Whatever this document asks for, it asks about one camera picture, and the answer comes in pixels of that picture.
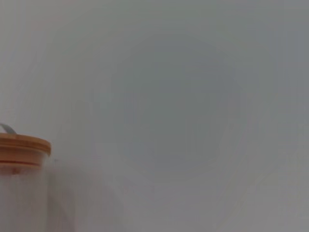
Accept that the metal lid handle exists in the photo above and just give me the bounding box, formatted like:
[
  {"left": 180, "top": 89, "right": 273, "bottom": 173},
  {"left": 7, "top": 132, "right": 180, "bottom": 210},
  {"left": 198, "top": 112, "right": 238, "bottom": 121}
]
[{"left": 0, "top": 123, "right": 18, "bottom": 135}]

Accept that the wooden jar lid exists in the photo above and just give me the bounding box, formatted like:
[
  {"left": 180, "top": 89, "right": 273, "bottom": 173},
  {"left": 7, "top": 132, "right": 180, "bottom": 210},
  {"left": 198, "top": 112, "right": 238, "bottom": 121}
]
[{"left": 0, "top": 132, "right": 52, "bottom": 168}]

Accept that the glass beverage dispenser jar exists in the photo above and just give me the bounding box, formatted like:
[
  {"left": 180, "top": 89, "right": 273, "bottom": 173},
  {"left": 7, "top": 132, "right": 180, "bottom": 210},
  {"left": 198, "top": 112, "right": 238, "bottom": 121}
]
[{"left": 0, "top": 159, "right": 52, "bottom": 232}]

